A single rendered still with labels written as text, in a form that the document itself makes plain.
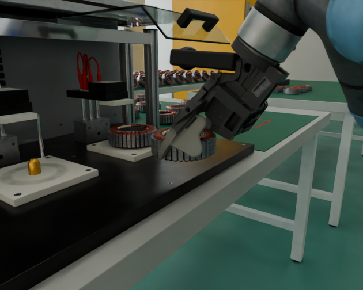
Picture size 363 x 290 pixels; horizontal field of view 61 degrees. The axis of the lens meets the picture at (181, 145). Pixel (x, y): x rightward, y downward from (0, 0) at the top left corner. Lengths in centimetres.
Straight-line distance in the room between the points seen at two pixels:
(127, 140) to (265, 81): 35
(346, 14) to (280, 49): 12
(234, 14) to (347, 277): 327
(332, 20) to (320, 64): 537
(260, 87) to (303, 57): 533
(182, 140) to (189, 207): 11
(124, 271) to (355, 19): 35
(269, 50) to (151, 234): 28
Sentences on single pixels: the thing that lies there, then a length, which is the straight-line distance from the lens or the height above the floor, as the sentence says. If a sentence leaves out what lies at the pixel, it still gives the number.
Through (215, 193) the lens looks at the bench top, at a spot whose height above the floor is 75.
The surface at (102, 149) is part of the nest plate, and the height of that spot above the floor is 78.
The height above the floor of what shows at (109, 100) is 88.
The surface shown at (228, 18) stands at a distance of 422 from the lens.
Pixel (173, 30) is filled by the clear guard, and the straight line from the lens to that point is 59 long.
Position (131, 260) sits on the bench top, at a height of 74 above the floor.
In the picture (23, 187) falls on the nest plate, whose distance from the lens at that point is 53.
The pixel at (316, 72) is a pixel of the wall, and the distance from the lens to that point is 571.
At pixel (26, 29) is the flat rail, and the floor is 103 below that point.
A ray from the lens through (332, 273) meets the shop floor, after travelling 172.
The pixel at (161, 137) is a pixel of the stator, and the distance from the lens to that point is 50.
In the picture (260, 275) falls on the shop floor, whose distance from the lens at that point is 160.
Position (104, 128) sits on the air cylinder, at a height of 80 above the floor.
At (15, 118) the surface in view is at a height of 88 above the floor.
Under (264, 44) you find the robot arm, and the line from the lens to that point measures 41.
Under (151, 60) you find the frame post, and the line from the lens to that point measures 89.
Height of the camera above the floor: 97
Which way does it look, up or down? 16 degrees down
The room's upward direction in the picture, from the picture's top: straight up
